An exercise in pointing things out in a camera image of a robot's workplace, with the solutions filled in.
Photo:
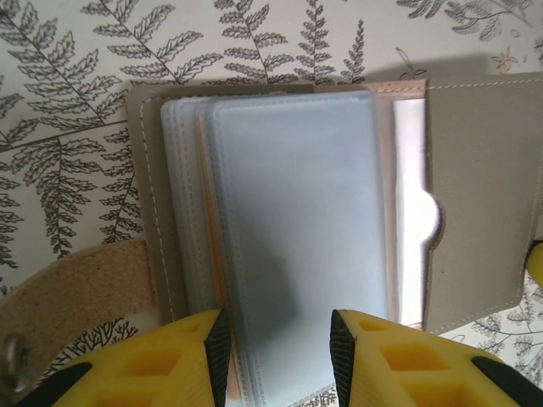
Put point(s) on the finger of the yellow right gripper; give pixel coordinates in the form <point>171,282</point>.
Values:
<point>536,258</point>

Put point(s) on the floral patterned table cover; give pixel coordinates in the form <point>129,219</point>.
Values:
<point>85,63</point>

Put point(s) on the orange plastic card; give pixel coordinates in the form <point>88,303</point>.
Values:
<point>208,212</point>

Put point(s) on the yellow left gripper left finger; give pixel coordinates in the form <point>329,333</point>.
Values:
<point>161,364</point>

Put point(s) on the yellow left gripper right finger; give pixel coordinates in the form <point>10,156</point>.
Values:
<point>403,369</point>

